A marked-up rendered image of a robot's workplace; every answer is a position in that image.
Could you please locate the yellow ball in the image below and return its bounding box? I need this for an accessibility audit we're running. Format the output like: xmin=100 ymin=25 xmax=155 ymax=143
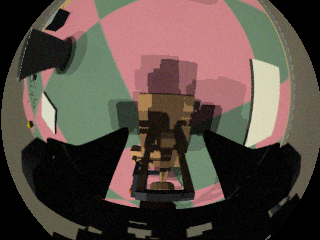
xmin=27 ymin=121 xmax=32 ymax=129

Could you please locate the beige flat rectangular board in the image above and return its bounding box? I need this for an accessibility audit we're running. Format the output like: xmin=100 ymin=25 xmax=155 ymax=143
xmin=243 ymin=59 xmax=280 ymax=148

